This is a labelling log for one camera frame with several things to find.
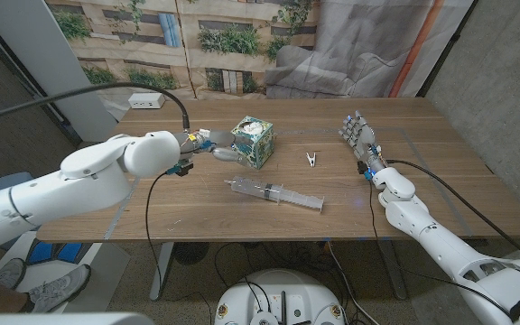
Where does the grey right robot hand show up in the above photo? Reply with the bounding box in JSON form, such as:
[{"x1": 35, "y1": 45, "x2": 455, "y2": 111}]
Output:
[{"x1": 339, "y1": 110, "x2": 385, "y2": 175}]

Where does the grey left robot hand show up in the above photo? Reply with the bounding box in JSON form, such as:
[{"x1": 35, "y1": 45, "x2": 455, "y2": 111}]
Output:
[{"x1": 173, "y1": 129, "x2": 255, "y2": 164}]

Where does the large clear plastic syringe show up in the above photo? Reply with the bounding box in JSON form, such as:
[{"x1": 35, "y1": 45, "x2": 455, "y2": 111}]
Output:
[{"x1": 223, "y1": 175, "x2": 325, "y2": 213}]

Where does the white tissue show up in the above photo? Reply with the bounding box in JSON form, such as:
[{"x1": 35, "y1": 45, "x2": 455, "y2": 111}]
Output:
[{"x1": 237, "y1": 117, "x2": 265, "y2": 135}]

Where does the teal leaf print tissue box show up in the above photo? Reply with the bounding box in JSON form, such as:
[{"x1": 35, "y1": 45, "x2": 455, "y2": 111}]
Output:
[{"x1": 230, "y1": 115, "x2": 275, "y2": 171}]

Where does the dark round floor device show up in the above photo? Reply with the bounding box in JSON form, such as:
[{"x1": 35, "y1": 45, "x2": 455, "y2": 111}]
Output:
[{"x1": 172, "y1": 242, "x2": 210, "y2": 266}]

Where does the white table leg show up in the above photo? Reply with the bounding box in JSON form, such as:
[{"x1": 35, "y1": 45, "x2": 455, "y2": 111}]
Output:
[
  {"x1": 149, "y1": 242, "x2": 175, "y2": 302},
  {"x1": 379, "y1": 239, "x2": 408, "y2": 302}
]

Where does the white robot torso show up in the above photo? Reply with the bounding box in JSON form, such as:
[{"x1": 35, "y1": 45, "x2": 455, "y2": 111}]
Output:
[{"x1": 214, "y1": 269, "x2": 346, "y2": 325}]

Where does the blue floor pad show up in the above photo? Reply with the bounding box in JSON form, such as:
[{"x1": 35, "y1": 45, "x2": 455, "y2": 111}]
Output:
[{"x1": 27, "y1": 238, "x2": 84, "y2": 266}]

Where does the right wrist camera blue mount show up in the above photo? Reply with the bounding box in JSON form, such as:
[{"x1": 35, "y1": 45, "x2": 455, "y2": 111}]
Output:
[{"x1": 357, "y1": 160, "x2": 375, "y2": 181}]

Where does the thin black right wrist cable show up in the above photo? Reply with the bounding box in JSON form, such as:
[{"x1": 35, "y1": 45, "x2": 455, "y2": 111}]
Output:
[{"x1": 367, "y1": 179, "x2": 514, "y2": 317}]

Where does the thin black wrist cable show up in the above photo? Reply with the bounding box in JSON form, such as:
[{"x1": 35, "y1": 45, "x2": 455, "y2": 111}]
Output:
[
  {"x1": 367, "y1": 179, "x2": 514, "y2": 317},
  {"x1": 144, "y1": 171, "x2": 216, "y2": 325}
]

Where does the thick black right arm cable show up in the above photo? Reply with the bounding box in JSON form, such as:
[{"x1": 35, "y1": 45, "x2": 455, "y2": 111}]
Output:
[{"x1": 385, "y1": 159, "x2": 520, "y2": 274}]

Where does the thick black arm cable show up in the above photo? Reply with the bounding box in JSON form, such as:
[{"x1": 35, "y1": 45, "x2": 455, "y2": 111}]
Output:
[
  {"x1": 385, "y1": 159, "x2": 520, "y2": 274},
  {"x1": 0, "y1": 81, "x2": 192, "y2": 132}
]

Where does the thin black left wrist cable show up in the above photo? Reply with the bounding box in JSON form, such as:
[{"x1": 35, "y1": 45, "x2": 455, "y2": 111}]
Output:
[{"x1": 144, "y1": 171, "x2": 216, "y2": 325}]

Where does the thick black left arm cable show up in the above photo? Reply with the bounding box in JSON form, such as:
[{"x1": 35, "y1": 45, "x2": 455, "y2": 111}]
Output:
[{"x1": 0, "y1": 81, "x2": 192, "y2": 132}]

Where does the black floor cable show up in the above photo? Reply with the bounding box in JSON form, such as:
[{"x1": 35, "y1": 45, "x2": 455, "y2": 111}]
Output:
[{"x1": 213, "y1": 242, "x2": 273, "y2": 315}]

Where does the white floor cable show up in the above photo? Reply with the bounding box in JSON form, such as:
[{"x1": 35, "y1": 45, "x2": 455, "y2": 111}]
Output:
[{"x1": 326, "y1": 241, "x2": 372, "y2": 325}]

